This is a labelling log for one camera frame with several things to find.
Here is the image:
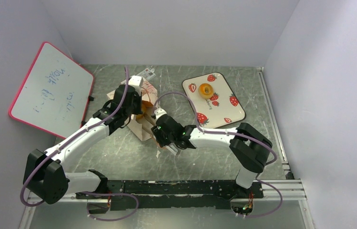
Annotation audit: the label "beige paper gift bag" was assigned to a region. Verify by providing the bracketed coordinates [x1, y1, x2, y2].
[106, 80, 163, 147]

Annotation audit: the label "strawberry print white tray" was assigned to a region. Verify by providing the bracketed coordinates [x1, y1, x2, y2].
[182, 72, 246, 128]

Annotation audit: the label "orange fake donut bread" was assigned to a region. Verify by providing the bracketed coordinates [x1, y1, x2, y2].
[198, 83, 214, 100]

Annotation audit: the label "metal food tongs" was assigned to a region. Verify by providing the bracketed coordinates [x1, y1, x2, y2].
[144, 114, 156, 126]

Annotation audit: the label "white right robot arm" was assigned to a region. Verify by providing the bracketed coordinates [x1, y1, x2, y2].
[151, 114, 277, 198]

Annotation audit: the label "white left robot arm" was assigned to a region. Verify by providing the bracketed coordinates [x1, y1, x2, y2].
[20, 83, 142, 207]

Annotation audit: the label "orange fake bread bun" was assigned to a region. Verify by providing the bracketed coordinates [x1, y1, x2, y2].
[142, 100, 153, 108]

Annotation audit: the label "orange fake bread roll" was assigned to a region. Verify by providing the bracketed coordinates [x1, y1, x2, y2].
[135, 107, 147, 120]

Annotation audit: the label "clear plastic package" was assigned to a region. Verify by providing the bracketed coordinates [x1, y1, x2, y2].
[121, 68, 155, 87]

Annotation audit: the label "pink framed whiteboard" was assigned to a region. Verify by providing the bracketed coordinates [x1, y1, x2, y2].
[8, 42, 94, 138]

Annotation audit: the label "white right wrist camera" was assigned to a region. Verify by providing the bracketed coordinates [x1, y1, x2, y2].
[152, 108, 167, 121]

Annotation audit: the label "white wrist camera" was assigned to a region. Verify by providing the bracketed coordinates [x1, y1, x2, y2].
[152, 108, 167, 121]
[128, 75, 143, 96]

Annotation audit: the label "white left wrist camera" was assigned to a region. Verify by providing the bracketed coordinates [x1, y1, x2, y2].
[128, 75, 143, 96]

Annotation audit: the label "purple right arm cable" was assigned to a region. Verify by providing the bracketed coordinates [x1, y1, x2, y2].
[153, 92, 284, 219]

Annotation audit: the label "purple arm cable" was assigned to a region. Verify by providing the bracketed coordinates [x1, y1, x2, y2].
[153, 92, 284, 219]
[20, 65, 139, 222]

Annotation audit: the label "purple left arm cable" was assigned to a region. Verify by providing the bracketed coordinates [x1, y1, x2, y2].
[20, 65, 139, 222]

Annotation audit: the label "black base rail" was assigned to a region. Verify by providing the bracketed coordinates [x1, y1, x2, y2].
[76, 180, 264, 211]

